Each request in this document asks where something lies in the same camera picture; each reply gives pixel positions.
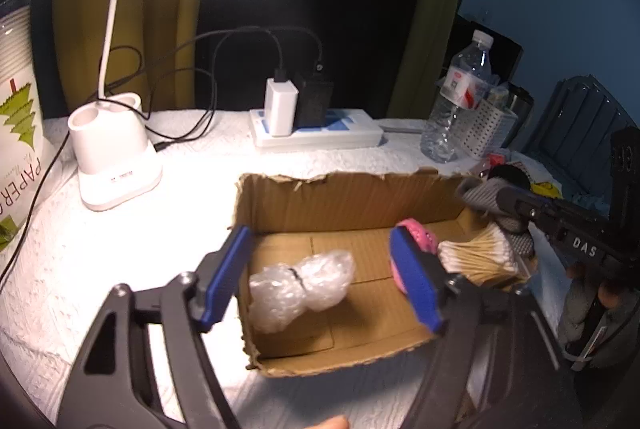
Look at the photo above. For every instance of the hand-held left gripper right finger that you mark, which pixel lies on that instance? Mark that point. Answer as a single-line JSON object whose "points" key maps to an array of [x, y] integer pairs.
{"points": [[415, 279]]}

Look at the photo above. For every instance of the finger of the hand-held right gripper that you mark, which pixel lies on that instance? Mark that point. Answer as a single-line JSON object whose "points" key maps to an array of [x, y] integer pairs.
{"points": [[515, 204]]}

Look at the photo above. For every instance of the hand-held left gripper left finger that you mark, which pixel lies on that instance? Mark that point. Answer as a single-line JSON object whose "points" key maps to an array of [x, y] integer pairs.
{"points": [[227, 279]]}

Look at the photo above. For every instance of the grey knit cloth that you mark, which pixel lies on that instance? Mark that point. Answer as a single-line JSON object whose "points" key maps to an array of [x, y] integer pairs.
{"points": [[480, 197]]}

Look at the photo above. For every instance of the brown cardboard box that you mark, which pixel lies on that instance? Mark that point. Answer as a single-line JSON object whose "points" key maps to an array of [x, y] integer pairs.
{"points": [[350, 249]]}

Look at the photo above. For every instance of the person's right hand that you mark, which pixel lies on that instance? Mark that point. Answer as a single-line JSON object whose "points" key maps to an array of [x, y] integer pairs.
{"points": [[610, 296]]}

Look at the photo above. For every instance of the person's left hand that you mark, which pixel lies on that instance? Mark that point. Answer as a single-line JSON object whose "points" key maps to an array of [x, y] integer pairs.
{"points": [[330, 423]]}

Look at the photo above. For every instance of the black round lid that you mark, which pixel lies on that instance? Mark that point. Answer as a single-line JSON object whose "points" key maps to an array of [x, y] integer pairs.
{"points": [[509, 174]]}

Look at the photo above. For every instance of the yellow wrapper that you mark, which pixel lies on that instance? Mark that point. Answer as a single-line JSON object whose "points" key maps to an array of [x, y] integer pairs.
{"points": [[545, 190]]}

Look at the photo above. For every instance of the pink round sponge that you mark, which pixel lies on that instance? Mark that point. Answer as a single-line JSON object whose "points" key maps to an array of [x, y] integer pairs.
{"points": [[421, 231]]}

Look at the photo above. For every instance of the red small packet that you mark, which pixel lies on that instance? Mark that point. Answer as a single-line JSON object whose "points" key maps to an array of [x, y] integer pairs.
{"points": [[497, 158]]}

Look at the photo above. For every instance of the bundle of cotton swabs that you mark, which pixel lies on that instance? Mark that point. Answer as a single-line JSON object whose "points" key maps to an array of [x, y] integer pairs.
{"points": [[480, 255]]}

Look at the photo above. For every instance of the white perforated basket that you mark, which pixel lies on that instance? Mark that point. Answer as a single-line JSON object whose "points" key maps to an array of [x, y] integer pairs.
{"points": [[492, 127]]}

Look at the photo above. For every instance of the clear bubble wrap bundle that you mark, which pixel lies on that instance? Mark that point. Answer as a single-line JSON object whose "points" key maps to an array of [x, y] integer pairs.
{"points": [[320, 279]]}

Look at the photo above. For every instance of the dark blue ribbed chair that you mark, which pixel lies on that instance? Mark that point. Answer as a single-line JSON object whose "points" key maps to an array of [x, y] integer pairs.
{"points": [[580, 134]]}

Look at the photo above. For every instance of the dark metal cup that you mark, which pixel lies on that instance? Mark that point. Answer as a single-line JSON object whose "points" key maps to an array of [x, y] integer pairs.
{"points": [[521, 101]]}

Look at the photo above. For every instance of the clear plastic water bottle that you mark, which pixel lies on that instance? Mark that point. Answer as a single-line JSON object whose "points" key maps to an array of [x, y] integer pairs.
{"points": [[452, 119]]}

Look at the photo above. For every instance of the white textured table cloth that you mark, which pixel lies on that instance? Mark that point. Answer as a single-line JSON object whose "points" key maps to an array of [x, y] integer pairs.
{"points": [[100, 259]]}

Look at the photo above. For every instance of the black box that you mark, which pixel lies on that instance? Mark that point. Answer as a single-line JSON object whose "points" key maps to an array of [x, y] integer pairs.
{"points": [[506, 54]]}

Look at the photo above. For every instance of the white blue power strip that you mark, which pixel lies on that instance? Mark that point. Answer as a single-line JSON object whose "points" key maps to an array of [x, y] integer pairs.
{"points": [[350, 132]]}

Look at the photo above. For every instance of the white desk lamp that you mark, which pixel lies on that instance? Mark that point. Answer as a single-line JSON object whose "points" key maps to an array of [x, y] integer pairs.
{"points": [[115, 159]]}

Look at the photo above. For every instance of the white charger plug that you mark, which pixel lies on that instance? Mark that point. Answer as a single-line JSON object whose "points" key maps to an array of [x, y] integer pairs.
{"points": [[280, 106]]}

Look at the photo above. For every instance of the black power adapter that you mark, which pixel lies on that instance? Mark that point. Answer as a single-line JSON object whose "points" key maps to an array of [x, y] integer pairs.
{"points": [[312, 101]]}

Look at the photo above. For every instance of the olive green curtain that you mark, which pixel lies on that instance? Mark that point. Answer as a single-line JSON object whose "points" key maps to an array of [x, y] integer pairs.
{"points": [[430, 9]]}

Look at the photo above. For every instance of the paper towel package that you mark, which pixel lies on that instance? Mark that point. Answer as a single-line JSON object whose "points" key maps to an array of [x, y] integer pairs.
{"points": [[20, 109]]}

